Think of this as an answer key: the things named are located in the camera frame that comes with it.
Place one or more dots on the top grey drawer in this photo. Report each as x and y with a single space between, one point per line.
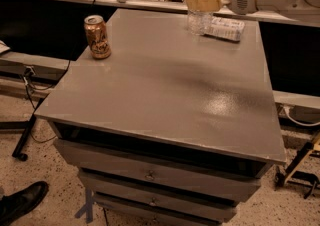
163 172

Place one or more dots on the middle grey drawer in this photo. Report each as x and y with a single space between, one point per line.
157 197

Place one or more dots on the grey drawer cabinet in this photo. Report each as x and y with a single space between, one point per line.
170 95

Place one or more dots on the black leather shoe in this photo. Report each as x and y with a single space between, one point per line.
16 205

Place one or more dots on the bottom grey drawer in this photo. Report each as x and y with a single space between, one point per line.
159 215

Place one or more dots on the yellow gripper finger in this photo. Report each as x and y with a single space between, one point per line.
206 5

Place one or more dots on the orange soda can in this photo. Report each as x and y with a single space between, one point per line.
96 34

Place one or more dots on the grey drawer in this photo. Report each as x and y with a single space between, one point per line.
157 197
163 172
159 215

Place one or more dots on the black stand leg with caster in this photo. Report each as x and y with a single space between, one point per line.
25 127

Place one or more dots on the blue labelled plastic bottle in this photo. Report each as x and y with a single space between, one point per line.
224 28

